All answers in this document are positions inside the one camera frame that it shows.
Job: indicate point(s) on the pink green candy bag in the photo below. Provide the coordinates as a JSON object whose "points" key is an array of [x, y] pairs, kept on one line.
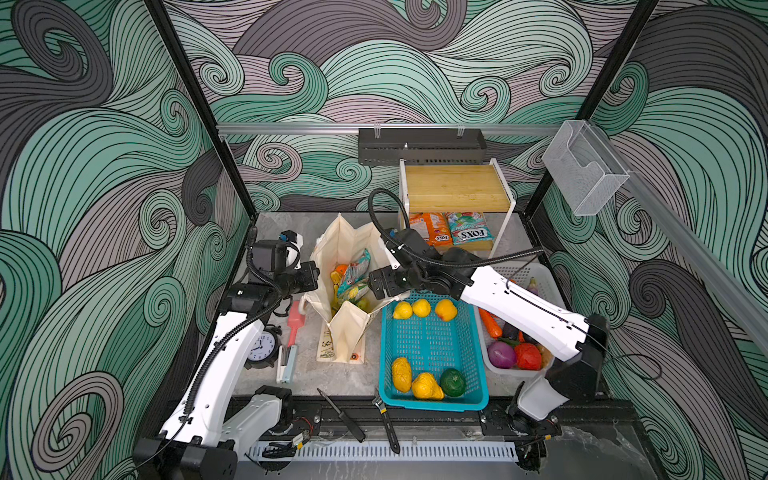
{"points": [[356, 270]]}

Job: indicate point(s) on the white wooden shelf rack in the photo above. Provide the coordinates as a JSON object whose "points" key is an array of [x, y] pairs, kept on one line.
{"points": [[460, 188]]}

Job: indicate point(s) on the white plastic basket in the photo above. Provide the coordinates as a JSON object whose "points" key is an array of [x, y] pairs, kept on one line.
{"points": [[519, 273]]}

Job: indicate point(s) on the orange Fox's candy bag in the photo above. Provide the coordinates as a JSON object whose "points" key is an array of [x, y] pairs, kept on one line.
{"points": [[433, 228]]}

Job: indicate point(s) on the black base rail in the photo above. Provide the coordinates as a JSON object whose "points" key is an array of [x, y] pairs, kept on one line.
{"points": [[315, 415]]}

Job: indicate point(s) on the black wall tray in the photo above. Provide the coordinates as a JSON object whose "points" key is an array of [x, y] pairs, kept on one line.
{"points": [[421, 146]]}

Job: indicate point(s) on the red tomato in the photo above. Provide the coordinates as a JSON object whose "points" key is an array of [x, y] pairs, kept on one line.
{"points": [[529, 357]]}

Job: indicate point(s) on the black adjustable wrench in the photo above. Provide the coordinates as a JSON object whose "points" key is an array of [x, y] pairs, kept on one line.
{"points": [[387, 422]]}

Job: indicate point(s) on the large yellow pear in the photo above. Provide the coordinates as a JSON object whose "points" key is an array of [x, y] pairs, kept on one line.
{"points": [[426, 387]]}

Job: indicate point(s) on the yellow lemon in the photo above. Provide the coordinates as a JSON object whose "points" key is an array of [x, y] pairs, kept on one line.
{"points": [[402, 311], [421, 308]]}

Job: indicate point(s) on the yellow banana bunch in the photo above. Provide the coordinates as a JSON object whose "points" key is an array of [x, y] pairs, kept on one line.
{"points": [[336, 278]]}

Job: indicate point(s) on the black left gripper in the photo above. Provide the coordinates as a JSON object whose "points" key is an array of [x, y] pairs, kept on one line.
{"points": [[309, 272]]}

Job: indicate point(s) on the yellow starfruit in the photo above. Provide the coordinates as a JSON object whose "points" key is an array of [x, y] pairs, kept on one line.
{"points": [[402, 375]]}

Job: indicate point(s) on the orange carrot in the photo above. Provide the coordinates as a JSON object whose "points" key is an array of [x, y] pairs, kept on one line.
{"points": [[490, 323]]}

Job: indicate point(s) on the purple onion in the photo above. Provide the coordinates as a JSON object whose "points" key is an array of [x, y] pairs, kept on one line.
{"points": [[501, 355]]}

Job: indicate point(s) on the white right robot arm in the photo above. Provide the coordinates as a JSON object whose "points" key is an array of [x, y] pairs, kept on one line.
{"points": [[578, 343]]}

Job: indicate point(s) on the yellow orange peach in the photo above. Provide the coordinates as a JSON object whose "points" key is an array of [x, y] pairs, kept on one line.
{"points": [[446, 310]]}

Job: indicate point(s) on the black alarm clock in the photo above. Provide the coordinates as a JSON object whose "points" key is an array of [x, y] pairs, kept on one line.
{"points": [[265, 351]]}

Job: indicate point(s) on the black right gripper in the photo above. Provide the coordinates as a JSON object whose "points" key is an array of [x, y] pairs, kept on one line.
{"points": [[389, 271]]}

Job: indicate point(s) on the teal Fox's candy bag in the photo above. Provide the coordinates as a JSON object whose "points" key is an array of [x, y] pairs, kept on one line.
{"points": [[468, 228]]}

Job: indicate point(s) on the pink handled brush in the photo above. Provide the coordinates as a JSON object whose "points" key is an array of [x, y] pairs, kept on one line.
{"points": [[288, 353]]}

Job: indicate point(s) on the cream floral tote bag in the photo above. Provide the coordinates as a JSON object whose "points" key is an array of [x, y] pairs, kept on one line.
{"points": [[343, 325]]}

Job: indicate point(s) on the clear acrylic wall holder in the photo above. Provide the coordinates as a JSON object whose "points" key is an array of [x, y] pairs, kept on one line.
{"points": [[585, 166]]}

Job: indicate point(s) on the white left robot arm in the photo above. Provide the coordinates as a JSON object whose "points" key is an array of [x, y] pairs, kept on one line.
{"points": [[198, 440]]}

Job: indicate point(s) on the yellow green candy bag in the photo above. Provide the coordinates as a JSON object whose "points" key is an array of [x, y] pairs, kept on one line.
{"points": [[353, 294]]}

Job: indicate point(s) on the teal plastic basket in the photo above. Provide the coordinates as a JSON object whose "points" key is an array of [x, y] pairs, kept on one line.
{"points": [[431, 345]]}

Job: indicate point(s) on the purple eggplant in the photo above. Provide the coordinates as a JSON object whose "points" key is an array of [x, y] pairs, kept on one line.
{"points": [[533, 286]]}

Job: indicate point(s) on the white slotted cable duct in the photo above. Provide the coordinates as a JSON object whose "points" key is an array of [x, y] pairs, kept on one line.
{"points": [[429, 451]]}

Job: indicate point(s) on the green avocado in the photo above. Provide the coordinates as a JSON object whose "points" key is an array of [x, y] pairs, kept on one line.
{"points": [[452, 383]]}

